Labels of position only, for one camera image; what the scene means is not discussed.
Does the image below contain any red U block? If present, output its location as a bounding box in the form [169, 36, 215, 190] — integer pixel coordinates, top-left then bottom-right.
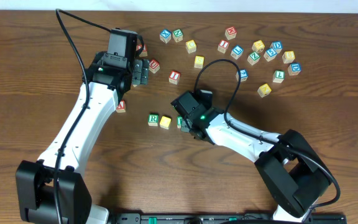
[149, 59, 160, 73]

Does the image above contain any green L block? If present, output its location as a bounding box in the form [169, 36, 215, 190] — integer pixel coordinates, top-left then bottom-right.
[272, 70, 285, 83]

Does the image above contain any green R block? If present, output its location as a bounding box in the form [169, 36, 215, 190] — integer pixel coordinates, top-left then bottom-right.
[148, 114, 159, 126]

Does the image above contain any green N block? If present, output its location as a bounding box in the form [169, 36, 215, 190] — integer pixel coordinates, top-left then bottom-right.
[172, 29, 183, 42]

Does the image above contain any yellow O block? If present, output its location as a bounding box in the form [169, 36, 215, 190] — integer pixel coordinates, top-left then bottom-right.
[159, 116, 172, 129]

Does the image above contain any yellow C block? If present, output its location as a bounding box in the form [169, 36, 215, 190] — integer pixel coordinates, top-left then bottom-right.
[185, 40, 197, 54]

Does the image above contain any yellow S block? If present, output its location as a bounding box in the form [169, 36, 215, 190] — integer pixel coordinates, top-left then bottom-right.
[194, 55, 204, 69]

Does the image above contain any blue D block upper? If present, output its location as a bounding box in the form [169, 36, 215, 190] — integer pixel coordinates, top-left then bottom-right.
[270, 41, 283, 54]

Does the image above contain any red Y block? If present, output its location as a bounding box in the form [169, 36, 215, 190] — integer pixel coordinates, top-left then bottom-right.
[136, 44, 148, 57]

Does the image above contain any red A block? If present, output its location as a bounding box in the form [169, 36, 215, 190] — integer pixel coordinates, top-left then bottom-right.
[116, 100, 126, 113]

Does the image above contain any green Z block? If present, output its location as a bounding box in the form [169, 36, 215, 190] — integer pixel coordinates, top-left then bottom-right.
[247, 52, 260, 65]

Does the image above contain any blue L block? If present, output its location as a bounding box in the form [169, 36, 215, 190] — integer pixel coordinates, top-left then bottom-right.
[231, 45, 244, 60]

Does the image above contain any red I block right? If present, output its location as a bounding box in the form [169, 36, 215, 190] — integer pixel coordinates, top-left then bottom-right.
[218, 40, 229, 54]

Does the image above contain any blue d block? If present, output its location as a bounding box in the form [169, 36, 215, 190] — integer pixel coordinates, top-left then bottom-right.
[270, 41, 283, 54]
[288, 63, 301, 76]

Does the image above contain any red H block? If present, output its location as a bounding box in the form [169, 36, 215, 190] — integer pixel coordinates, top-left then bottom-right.
[225, 26, 237, 40]

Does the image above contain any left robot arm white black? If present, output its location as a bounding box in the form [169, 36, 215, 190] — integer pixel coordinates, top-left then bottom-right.
[16, 29, 149, 223]

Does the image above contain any yellow K block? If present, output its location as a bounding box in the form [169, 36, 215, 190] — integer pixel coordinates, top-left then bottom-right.
[257, 83, 272, 98]

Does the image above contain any blue D block right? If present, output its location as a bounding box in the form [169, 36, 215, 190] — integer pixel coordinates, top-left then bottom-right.
[288, 63, 301, 76]

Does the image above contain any blue 5 block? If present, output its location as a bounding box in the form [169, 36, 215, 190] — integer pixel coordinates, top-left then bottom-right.
[264, 48, 277, 62]

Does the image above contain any green B block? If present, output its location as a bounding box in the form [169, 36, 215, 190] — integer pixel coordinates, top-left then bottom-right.
[177, 116, 183, 129]

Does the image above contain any red i block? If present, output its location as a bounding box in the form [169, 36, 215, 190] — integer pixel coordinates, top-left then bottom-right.
[218, 40, 229, 54]
[168, 70, 181, 85]

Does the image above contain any yellow 8 block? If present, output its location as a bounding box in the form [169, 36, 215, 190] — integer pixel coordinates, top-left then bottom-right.
[282, 50, 296, 64]

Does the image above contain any blue 2 block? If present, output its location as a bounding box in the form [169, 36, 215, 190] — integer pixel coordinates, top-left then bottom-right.
[236, 69, 248, 82]

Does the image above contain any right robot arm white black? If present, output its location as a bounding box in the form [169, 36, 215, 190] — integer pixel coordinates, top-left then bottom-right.
[171, 90, 332, 222]

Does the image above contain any blue X block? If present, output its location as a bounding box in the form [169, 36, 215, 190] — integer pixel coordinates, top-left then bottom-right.
[160, 29, 172, 44]

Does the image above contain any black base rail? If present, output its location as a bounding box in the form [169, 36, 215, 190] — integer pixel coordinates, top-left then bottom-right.
[109, 212, 347, 224]

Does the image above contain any yellow block top right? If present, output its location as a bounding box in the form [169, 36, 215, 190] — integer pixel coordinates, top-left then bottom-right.
[252, 40, 265, 54]

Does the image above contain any red I block centre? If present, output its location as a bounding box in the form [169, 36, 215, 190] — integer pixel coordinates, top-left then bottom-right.
[168, 70, 181, 85]

